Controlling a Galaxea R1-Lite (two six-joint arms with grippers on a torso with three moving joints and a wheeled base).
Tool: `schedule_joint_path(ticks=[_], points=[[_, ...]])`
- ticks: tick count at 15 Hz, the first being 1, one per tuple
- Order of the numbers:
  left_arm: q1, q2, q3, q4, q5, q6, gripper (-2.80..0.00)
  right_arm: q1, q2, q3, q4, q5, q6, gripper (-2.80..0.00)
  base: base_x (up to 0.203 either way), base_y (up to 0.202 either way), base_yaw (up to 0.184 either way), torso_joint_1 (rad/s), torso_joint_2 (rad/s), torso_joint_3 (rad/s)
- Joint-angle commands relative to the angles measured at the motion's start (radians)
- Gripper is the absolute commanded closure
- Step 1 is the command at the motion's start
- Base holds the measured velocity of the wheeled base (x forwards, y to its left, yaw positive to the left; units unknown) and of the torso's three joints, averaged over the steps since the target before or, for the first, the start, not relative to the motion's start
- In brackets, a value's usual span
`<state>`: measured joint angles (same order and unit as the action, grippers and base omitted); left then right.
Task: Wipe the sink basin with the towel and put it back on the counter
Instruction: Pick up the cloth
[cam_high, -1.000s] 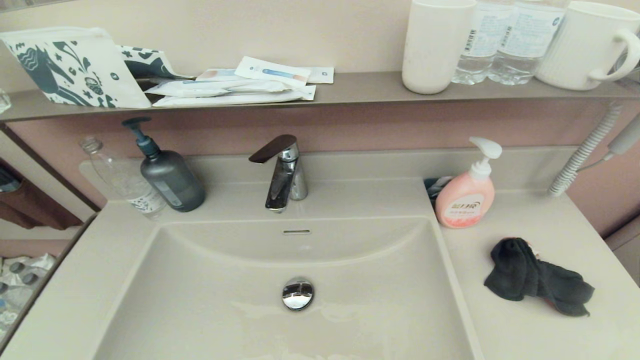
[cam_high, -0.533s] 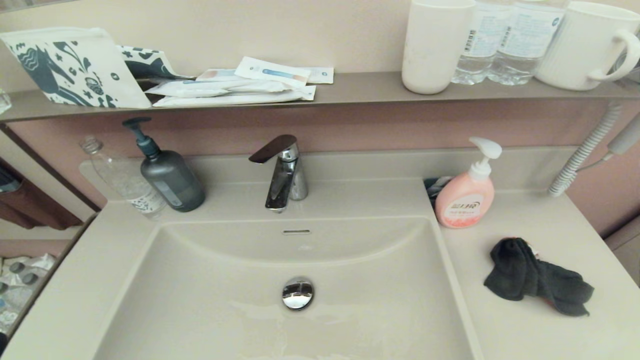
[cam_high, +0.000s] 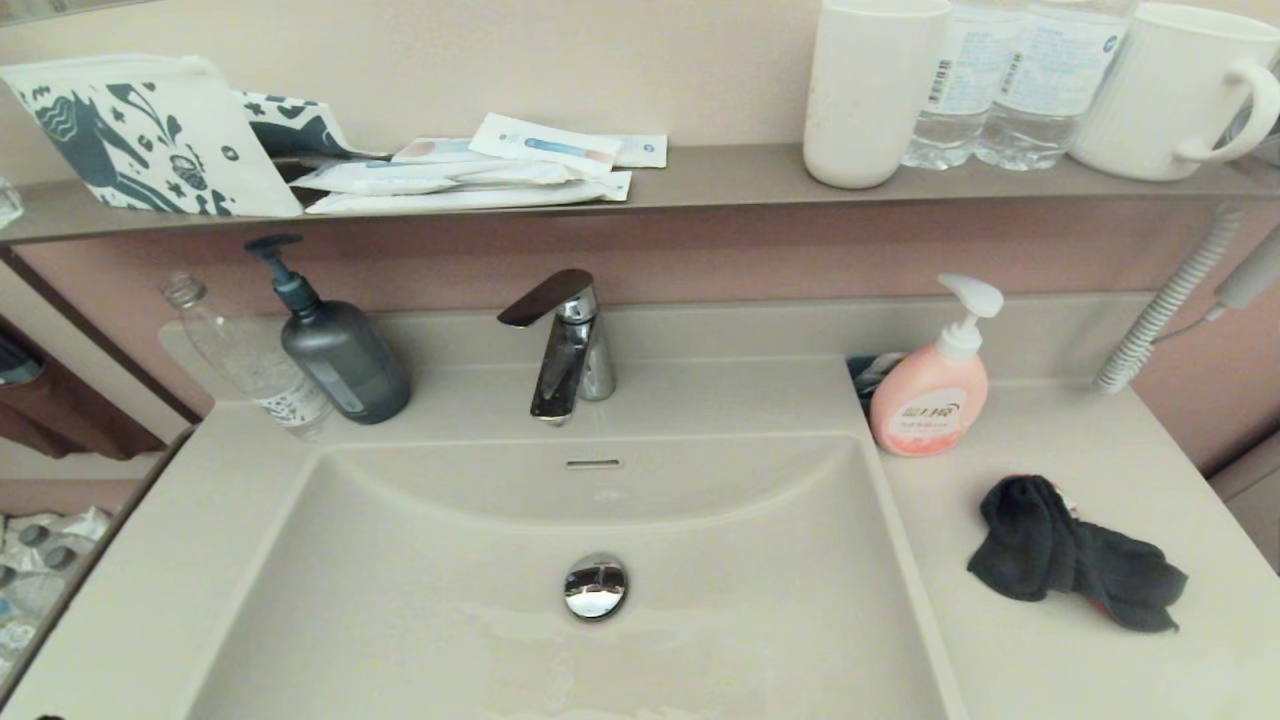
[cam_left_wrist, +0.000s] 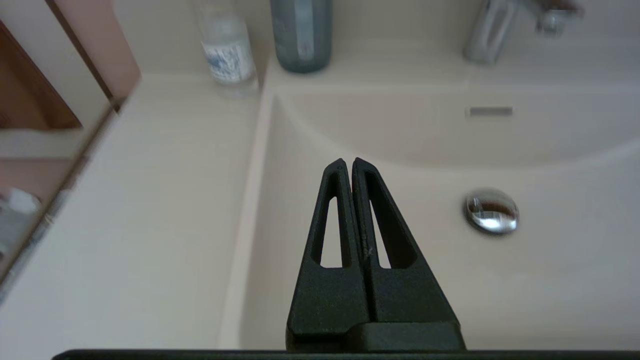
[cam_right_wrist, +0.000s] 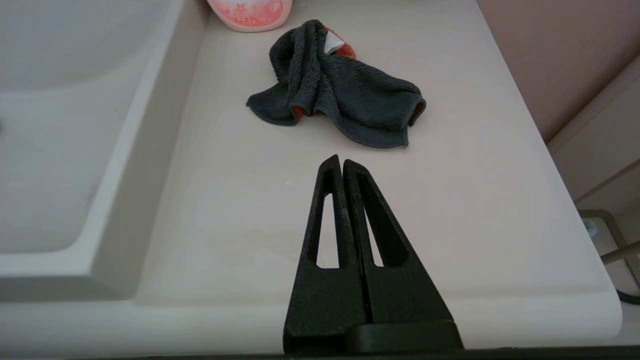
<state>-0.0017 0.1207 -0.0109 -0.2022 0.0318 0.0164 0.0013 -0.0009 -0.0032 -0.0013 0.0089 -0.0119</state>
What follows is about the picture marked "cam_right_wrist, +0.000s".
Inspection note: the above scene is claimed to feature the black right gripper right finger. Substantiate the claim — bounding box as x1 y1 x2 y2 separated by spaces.
344 160 454 324

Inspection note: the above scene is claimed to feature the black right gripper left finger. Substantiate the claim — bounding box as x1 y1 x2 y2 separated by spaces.
283 155 372 353

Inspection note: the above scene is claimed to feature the beige sink basin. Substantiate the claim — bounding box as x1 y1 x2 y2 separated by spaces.
0 0 211 303

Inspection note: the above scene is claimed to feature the pink soap pump bottle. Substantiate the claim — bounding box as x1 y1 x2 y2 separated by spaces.
206 0 294 33

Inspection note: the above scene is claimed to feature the grey metal frame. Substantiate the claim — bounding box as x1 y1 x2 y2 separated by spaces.
579 209 640 296

